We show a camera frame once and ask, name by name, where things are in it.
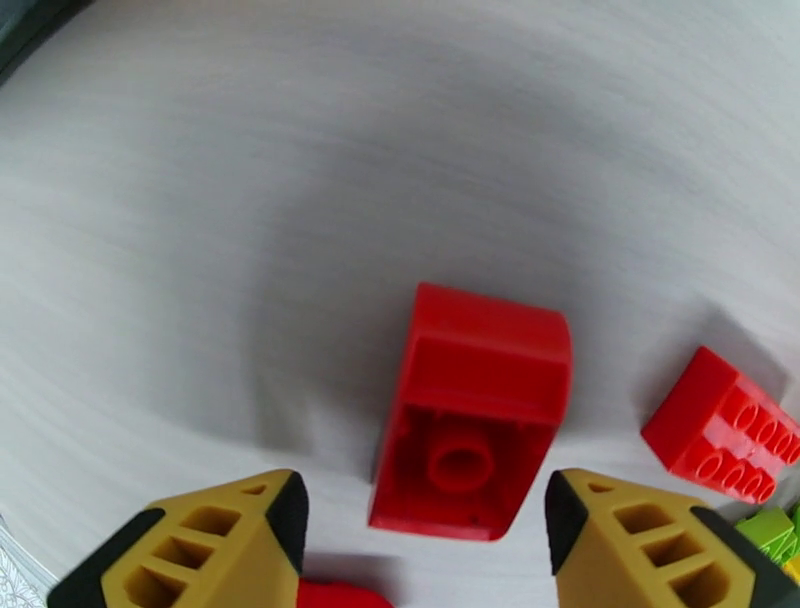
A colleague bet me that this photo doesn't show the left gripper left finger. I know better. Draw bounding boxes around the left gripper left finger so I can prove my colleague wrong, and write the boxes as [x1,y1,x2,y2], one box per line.
[46,468,311,608]

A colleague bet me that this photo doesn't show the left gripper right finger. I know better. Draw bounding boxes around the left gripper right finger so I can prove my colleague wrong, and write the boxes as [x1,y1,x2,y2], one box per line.
[544,468,800,608]

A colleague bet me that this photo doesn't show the red curved lego brick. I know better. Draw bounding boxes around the red curved lego brick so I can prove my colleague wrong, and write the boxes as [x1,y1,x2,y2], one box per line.
[367,282,574,543]

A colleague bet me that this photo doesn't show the red long lego brick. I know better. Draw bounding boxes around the red long lego brick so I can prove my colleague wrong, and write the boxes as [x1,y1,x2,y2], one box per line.
[640,345,800,506]

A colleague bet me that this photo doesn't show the green long lego brick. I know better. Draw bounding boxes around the green long lego brick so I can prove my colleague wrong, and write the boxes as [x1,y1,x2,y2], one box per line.
[734,506,800,567]

